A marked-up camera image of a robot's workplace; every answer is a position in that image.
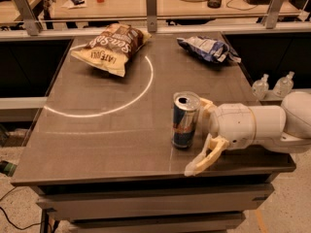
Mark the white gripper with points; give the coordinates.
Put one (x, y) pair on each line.
(231, 121)

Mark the Red Bull can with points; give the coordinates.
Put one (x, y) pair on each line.
(186, 106)

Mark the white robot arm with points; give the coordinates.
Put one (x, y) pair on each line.
(285, 128)

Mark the blue chip bag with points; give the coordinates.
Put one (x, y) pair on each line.
(209, 49)

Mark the brown chip bag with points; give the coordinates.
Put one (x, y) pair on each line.
(110, 50)

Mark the clear plastic bottle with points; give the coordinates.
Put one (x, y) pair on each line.
(260, 87)
(284, 85)

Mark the lower table drawer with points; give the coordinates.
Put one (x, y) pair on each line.
(198, 223)

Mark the table drawer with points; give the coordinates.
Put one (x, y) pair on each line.
(156, 202)
(198, 223)

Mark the black mesh pen cup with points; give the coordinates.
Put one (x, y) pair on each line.
(214, 4)

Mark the upper table drawer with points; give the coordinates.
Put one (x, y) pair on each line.
(156, 202)

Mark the metal rail bracket middle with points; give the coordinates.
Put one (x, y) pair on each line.
(151, 7)

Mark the metal rail bracket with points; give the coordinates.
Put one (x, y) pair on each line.
(270, 20)
(31, 23)
(151, 7)

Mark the metal rail bracket right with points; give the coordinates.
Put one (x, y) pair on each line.
(270, 20)

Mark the metal rail bracket left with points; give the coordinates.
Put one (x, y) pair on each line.
(31, 23)

